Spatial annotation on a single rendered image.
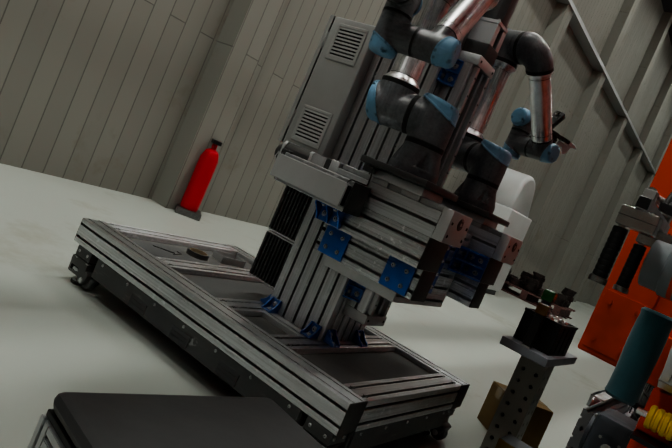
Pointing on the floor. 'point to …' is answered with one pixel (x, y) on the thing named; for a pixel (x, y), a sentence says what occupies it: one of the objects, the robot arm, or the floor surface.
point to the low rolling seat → (166, 422)
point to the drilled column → (518, 401)
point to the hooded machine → (522, 186)
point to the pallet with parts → (530, 285)
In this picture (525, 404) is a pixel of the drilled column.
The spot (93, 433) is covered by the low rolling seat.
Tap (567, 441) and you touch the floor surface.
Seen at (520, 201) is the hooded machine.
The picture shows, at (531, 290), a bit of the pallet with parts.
